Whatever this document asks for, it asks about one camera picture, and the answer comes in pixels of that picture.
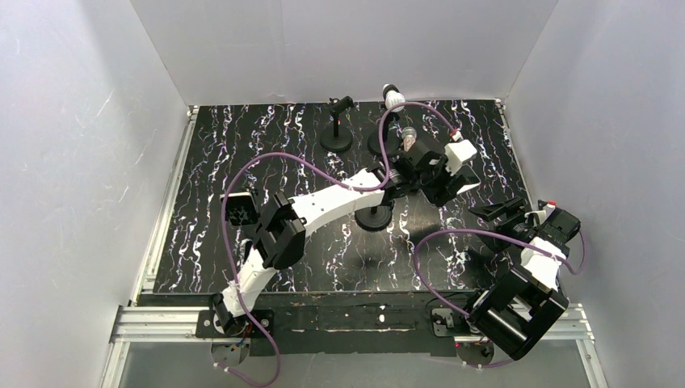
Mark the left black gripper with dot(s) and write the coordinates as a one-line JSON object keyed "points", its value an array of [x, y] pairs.
{"points": [[447, 186]]}

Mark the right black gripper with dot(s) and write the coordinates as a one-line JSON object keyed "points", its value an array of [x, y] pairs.
{"points": [[514, 221]]}

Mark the black phone stand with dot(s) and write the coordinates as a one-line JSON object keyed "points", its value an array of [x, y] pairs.
{"points": [[375, 218]]}

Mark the black phone silver edge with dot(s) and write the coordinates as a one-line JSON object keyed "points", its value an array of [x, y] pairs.
{"points": [[470, 182]]}

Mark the black phone pink edge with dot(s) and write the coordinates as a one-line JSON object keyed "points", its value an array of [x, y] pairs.
{"points": [[240, 208]]}

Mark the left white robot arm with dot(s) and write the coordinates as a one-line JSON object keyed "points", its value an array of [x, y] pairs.
{"points": [[282, 225]]}

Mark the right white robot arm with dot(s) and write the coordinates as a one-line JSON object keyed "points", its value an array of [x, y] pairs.
{"points": [[524, 303]]}

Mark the black microphone stand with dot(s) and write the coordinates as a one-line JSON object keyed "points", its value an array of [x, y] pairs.
{"points": [[383, 135]]}

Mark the black stand back middle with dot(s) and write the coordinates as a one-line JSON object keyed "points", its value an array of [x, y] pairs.
{"points": [[334, 137]]}

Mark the glitter microphone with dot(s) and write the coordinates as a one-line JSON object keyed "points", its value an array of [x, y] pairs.
{"points": [[408, 138]]}

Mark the white microphone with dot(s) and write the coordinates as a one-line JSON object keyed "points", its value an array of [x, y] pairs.
{"points": [[393, 98]]}

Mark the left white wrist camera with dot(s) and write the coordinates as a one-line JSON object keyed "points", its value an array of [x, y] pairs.
{"points": [[458, 153]]}

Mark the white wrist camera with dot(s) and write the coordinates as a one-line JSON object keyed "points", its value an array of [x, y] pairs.
{"points": [[538, 217], [458, 153]]}

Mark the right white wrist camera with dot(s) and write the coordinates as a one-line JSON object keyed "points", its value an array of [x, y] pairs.
{"points": [[538, 217]]}

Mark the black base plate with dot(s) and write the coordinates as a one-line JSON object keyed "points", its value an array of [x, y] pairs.
{"points": [[348, 322]]}

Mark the aluminium frame rail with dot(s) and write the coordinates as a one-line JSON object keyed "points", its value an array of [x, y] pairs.
{"points": [[153, 322]]}

